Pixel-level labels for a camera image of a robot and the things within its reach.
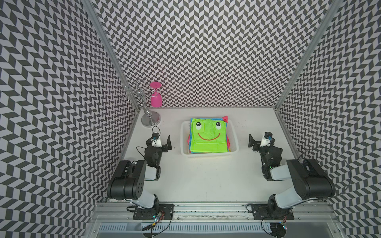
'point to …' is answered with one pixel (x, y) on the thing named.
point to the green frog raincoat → (208, 136)
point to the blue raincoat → (191, 151)
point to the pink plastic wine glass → (156, 98)
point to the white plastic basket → (233, 133)
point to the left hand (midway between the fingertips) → (162, 136)
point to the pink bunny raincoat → (226, 119)
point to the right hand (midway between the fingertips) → (257, 135)
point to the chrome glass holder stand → (138, 93)
